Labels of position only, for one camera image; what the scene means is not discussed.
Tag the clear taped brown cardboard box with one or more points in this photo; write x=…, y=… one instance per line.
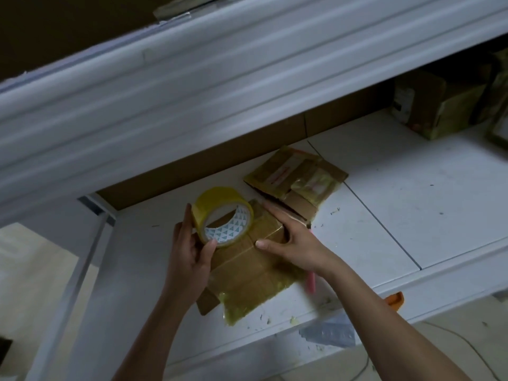
x=246, y=281

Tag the boxes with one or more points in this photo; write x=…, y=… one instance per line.
x=444, y=107

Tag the person's left forearm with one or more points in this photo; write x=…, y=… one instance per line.
x=155, y=341

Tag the small taped carton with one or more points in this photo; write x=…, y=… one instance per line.
x=298, y=178

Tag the yellow tape roll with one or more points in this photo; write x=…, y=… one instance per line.
x=214, y=198

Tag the person's right hand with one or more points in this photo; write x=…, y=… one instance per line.
x=301, y=246

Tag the pink utility knife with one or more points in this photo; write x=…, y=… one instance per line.
x=311, y=283

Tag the person's right forearm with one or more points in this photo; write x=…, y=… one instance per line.
x=397, y=325

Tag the person's left hand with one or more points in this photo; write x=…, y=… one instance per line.
x=186, y=270

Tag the orange plastic object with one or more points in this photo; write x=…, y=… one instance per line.
x=395, y=300

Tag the white metal shelf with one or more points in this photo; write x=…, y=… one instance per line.
x=397, y=202

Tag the package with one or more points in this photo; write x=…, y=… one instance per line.
x=186, y=5

